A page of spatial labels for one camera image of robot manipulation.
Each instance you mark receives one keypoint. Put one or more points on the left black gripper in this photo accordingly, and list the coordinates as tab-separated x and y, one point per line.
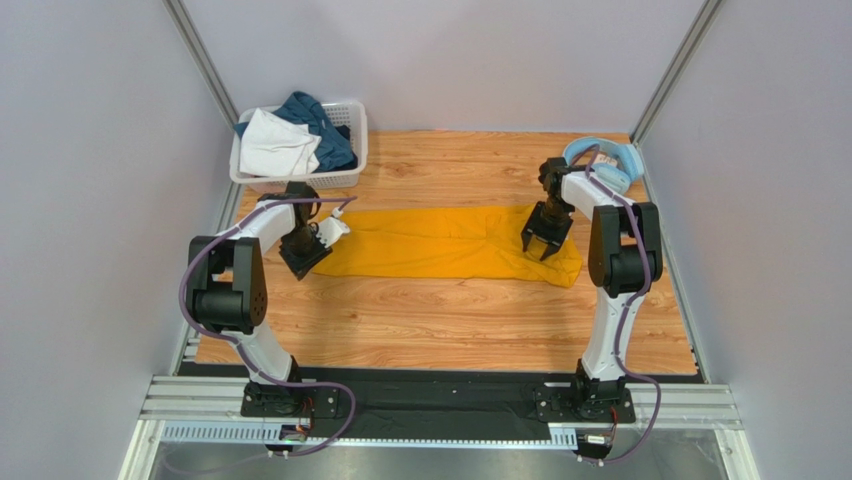
302	265

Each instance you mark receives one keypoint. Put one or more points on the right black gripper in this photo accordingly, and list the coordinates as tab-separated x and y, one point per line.
547	227

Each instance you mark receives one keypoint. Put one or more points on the yellow t shirt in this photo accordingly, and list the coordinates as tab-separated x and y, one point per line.
447	243

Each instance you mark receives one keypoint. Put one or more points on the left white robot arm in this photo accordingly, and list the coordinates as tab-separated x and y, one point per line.
225	297

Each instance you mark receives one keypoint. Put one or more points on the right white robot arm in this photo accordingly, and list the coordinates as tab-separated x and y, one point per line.
624	260

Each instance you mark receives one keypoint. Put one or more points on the teal t shirt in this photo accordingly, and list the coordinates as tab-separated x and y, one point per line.
334	152

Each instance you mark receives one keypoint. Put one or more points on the white t shirt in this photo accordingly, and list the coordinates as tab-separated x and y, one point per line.
274	147

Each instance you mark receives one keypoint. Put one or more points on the white plastic laundry basket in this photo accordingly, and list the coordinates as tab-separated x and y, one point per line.
350	113

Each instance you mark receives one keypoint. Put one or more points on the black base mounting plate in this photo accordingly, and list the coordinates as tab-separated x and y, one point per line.
487	426

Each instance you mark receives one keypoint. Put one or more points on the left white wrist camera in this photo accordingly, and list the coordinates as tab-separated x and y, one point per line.
333	228

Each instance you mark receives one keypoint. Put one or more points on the aluminium frame rail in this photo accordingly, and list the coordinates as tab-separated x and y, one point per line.
670	406

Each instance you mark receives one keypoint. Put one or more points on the white slotted cable duct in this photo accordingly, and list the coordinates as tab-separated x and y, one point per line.
278	434

